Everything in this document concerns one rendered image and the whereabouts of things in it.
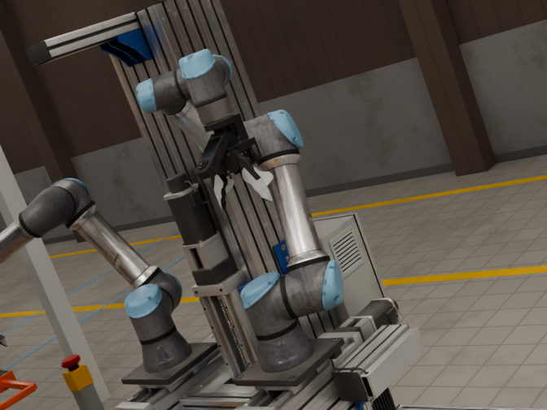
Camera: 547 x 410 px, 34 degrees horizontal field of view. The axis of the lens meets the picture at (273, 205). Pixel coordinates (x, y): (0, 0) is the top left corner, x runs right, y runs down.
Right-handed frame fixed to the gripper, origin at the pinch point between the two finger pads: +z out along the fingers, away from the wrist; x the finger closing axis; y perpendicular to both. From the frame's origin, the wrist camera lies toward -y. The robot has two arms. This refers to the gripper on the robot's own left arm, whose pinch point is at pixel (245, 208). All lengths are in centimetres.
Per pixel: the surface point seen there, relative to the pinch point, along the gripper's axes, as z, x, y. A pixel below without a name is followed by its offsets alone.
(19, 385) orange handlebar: 43, 121, -4
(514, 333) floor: 152, 87, 229
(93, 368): 129, 343, 156
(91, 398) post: 64, 128, 21
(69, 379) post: 54, 131, 18
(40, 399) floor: 152, 418, 154
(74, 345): 109, 344, 151
